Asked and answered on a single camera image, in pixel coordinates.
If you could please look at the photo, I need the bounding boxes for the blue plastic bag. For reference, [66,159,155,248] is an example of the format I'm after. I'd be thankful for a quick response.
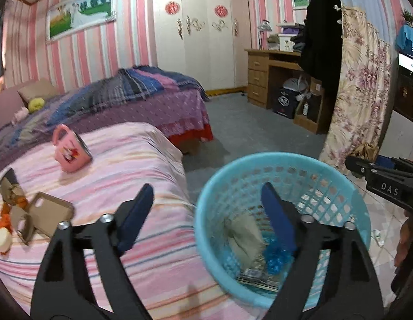
[262,233,295,275]

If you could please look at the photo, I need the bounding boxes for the orange plastic wrapper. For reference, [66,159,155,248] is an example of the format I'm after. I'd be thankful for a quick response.
[0,203,13,236]

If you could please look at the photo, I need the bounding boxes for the grey-green paper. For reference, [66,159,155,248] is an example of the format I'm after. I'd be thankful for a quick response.
[225,212,265,269]

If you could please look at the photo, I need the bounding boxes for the brown cardboard tube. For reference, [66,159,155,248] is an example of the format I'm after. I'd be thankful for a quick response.
[10,207,35,246]

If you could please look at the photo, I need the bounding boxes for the person's hand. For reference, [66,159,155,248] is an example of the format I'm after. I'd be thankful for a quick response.
[394,217,413,267]

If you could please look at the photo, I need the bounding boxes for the floral curtain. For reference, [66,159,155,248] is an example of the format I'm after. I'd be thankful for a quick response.
[319,5,391,175]

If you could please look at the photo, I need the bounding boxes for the beige phone case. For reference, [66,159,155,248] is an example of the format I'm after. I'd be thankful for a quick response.
[24,192,75,238]

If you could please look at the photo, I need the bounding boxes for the pink striped bedsheet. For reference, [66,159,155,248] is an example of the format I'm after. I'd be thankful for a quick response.
[0,123,261,319]

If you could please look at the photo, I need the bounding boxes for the light blue plastic basket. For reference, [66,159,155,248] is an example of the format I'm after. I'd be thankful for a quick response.
[194,153,371,309]

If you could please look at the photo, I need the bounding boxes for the black phone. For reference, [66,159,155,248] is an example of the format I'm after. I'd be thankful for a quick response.
[0,168,20,191]

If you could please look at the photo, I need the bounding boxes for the pink cartoon mug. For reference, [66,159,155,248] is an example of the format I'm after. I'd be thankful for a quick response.
[52,124,93,173]

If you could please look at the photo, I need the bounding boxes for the black hanging coat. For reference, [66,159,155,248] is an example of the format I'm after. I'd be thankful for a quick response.
[300,0,343,132]

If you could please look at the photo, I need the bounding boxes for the wooden desk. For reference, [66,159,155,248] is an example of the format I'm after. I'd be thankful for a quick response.
[247,49,329,134]

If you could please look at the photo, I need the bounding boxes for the pink plush toy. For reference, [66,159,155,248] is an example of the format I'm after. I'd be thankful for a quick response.
[11,107,29,126]

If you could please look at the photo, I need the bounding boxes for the yellow plush toy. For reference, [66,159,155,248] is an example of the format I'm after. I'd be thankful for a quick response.
[27,98,45,114]

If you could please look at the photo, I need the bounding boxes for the pink headboard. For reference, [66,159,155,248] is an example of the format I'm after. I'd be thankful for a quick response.
[0,79,36,129]

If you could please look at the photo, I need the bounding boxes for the desk lamp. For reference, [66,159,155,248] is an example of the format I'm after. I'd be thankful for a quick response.
[257,19,272,50]

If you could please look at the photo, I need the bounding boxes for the brown pillow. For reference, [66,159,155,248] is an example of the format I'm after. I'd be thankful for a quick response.
[18,78,60,104]

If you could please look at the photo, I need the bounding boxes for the purple plaid blanket bed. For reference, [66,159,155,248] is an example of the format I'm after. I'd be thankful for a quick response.
[0,66,214,171]

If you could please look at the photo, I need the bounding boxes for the white wardrobe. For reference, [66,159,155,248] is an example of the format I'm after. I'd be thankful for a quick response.
[153,0,251,93]

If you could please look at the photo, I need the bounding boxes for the framed wedding picture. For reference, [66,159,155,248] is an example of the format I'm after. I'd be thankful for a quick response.
[46,0,117,42]

